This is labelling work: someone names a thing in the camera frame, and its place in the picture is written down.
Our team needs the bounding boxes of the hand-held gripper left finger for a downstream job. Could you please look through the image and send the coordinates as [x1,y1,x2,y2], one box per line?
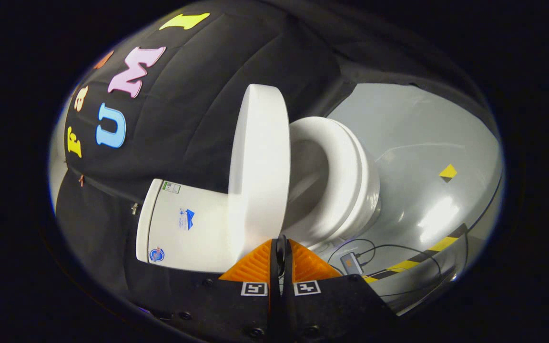
[134,235,284,343]

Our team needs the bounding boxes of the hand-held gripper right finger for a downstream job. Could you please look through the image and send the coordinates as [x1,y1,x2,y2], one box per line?
[282,236,400,343]

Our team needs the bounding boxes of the white toilet lid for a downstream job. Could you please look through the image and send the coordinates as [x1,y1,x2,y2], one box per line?
[228,84,291,262]

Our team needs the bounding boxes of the white ceramic toilet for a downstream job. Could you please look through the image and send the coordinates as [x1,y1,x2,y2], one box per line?
[136,117,381,274]

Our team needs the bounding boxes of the white toilet seat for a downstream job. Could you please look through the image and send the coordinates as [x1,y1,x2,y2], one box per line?
[288,117,365,241]

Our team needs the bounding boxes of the black yellow hazard tape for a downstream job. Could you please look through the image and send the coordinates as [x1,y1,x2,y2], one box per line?
[363,223,468,284]

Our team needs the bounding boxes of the black backdrop cloth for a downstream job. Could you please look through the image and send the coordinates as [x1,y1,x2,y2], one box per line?
[54,0,494,317]

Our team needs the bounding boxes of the small grey cable adapter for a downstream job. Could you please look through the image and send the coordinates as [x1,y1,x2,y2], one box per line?
[340,253,365,276]

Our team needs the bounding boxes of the black cable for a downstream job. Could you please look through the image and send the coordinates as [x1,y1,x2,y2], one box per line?
[326,238,443,297]

